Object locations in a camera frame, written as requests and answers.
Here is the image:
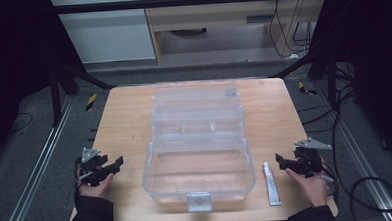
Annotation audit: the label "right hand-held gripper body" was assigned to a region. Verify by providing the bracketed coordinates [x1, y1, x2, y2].
[291, 136, 335, 179]

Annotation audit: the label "white cabinet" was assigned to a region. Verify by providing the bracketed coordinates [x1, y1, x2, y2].
[48, 0, 158, 67]

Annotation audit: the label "light wooden desk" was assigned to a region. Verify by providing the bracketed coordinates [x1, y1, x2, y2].
[140, 0, 330, 65]

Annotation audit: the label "person's left hand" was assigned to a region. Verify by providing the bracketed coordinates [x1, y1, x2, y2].
[76, 172, 117, 200]

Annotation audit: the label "person's right hand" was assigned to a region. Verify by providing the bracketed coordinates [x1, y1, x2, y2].
[284, 166, 330, 210]

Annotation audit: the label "black floor cable bundle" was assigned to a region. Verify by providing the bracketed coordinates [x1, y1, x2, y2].
[295, 82, 364, 135]

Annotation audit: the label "black metal stand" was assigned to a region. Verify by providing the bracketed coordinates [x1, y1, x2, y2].
[46, 57, 120, 129]
[266, 45, 358, 112]

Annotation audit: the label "dark curtain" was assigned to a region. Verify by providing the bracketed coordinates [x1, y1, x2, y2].
[0, 0, 90, 163]
[308, 0, 392, 173]

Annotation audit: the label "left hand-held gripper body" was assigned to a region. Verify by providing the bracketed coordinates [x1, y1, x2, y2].
[75, 146, 112, 189]

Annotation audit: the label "yellow tool on floor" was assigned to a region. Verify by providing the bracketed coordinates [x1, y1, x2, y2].
[84, 93, 99, 113]

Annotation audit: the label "clear plastic storage box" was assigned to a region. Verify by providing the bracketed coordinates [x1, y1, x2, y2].
[137, 77, 258, 215]

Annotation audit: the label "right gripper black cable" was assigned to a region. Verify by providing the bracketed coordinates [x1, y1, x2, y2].
[318, 170, 392, 217]

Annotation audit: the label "yellow black floor tape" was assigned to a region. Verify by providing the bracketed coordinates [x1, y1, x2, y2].
[297, 80, 318, 97]

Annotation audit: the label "thin black floor cable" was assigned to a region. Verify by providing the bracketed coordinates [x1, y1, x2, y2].
[7, 112, 35, 134]

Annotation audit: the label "black horizontal frame bar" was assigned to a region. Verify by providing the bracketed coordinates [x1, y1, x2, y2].
[50, 0, 331, 16]

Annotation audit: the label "white ointment tube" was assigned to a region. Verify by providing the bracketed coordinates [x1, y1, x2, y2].
[261, 161, 282, 208]

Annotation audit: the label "hanging black desk cables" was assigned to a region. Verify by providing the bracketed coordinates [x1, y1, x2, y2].
[266, 0, 318, 60]

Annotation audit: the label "aluminium floor rail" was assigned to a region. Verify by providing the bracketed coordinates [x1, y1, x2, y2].
[315, 77, 392, 221]
[0, 95, 81, 221]

